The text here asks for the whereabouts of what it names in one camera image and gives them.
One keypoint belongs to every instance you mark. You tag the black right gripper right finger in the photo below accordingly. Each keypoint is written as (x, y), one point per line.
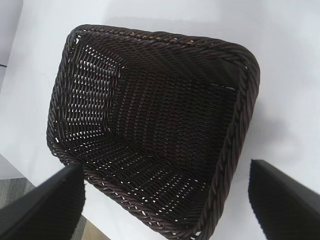
(287, 200)

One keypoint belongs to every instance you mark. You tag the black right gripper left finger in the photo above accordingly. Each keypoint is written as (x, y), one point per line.
(45, 210)

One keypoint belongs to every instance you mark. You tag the dark brown wicker basket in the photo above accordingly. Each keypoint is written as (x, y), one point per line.
(155, 120)

